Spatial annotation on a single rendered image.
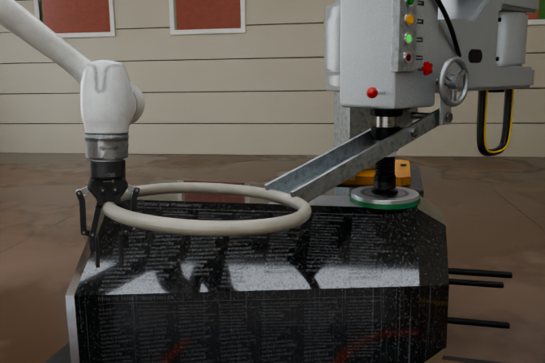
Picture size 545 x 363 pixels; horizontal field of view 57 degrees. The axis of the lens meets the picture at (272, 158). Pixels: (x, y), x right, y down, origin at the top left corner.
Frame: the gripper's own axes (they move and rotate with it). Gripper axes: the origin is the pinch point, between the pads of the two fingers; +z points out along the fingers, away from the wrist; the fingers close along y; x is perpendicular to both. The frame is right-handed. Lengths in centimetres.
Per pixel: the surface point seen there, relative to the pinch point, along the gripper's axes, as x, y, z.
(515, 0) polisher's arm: 20, 140, -70
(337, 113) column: 100, 117, -28
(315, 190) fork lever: 2, 53, -10
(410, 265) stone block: -4, 80, 12
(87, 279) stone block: 43.6, -2.4, 21.3
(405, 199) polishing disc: 7, 86, -5
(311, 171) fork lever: 15, 58, -13
